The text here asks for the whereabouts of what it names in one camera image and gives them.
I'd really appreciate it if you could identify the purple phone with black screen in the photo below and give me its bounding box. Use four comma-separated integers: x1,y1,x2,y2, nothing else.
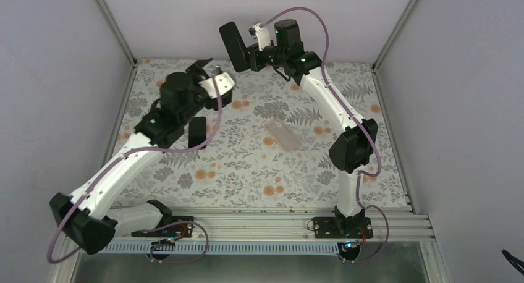
188,117,207,148

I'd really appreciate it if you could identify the beige phone case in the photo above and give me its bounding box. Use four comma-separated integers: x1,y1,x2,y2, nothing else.
265,117,301,151

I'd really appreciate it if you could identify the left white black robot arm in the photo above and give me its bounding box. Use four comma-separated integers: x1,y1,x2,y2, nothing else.
49,60,236,255

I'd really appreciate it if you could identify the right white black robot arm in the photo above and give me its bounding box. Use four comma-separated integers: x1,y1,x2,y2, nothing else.
245,19,378,238

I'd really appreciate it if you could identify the black object at corner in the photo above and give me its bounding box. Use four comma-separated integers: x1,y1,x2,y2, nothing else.
501,249,524,275

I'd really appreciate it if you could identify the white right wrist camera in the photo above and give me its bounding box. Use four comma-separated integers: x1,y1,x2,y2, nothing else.
249,22,271,51

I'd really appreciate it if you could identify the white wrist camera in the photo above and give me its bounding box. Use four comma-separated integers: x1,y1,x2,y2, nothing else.
249,22,271,51
198,66,237,99

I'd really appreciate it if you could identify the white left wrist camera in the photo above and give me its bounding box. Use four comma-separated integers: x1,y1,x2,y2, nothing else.
198,66,237,99

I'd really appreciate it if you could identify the left aluminium frame post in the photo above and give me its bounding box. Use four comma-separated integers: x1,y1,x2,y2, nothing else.
95,0,137,67

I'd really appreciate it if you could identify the aluminium frame post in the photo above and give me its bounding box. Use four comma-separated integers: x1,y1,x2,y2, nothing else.
95,0,137,67
373,0,419,72

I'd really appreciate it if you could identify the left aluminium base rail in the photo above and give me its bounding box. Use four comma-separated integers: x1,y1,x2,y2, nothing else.
95,64,137,177

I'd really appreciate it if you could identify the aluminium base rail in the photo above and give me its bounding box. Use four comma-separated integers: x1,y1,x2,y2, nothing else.
95,64,137,177
373,68,418,214

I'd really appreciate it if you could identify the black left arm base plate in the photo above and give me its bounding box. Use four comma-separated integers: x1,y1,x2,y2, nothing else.
131,216,194,239

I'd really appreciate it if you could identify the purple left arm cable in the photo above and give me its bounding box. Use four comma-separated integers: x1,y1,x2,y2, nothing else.
46,78,224,264

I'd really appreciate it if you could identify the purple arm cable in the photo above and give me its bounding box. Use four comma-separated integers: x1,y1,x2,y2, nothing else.
261,7,391,264
46,78,224,264

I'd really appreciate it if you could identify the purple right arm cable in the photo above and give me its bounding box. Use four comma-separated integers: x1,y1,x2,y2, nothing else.
261,7,391,264

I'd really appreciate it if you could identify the right aluminium frame post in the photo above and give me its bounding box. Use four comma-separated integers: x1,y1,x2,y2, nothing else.
373,0,419,72

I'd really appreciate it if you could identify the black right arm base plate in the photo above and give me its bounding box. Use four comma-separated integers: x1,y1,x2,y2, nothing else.
311,217,374,239

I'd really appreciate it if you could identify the slotted grey cable duct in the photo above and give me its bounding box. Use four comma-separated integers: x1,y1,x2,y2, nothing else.
100,240,339,255

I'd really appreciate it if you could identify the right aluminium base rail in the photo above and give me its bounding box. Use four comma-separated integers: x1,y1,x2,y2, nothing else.
373,68,418,214

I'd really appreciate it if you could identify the front aluminium rail beam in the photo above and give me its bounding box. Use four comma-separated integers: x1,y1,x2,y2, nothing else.
65,209,436,242

